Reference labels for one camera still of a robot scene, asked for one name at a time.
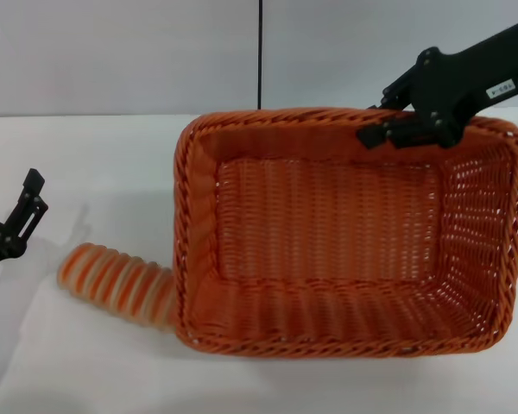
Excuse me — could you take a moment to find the orange woven plastic basket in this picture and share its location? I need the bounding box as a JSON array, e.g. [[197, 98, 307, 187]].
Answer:
[[171, 107, 518, 358]]

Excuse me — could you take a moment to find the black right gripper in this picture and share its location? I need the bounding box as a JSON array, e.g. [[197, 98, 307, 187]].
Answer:
[[356, 3, 518, 151]]

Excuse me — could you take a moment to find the orange white striped bread roll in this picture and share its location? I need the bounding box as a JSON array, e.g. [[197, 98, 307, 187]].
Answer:
[[56, 241, 174, 334]]

